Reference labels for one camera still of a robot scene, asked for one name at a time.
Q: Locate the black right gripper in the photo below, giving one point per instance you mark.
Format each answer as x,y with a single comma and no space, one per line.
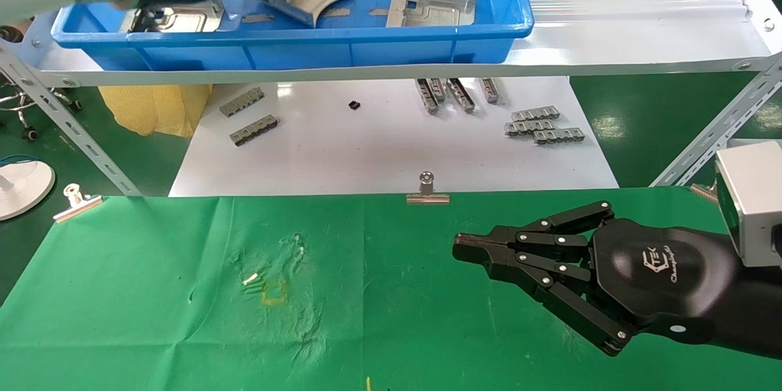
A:
666,281

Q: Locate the silver binder clip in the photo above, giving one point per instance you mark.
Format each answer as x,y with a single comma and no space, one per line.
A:
427,198
78,208
704,192

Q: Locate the blue plastic bin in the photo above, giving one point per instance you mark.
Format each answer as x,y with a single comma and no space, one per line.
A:
366,52

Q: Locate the large green table cloth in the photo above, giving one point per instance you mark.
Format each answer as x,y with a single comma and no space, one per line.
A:
397,317

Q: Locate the yellow mesh bag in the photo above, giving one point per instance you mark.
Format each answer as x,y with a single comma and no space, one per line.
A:
153,110

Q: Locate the white flat shelf board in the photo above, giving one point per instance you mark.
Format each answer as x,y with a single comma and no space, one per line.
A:
366,146

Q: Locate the chrome stool with casters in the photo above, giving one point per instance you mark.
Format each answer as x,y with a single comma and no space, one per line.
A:
74,105

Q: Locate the small white scrap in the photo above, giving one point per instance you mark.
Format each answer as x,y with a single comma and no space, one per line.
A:
250,279

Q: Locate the white round stand base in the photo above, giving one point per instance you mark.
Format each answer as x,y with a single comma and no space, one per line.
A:
21,189

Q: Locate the grey metal comb bracket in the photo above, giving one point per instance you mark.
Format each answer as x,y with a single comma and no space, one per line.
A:
528,128
536,114
242,102

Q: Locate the grey metal rail piece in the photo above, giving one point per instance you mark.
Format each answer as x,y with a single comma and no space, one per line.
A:
490,90
438,88
427,96

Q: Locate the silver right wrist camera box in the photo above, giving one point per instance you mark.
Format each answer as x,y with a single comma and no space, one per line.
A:
754,201

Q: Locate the white perforated steel post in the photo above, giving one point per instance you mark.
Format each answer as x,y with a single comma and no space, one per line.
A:
61,116
721,128

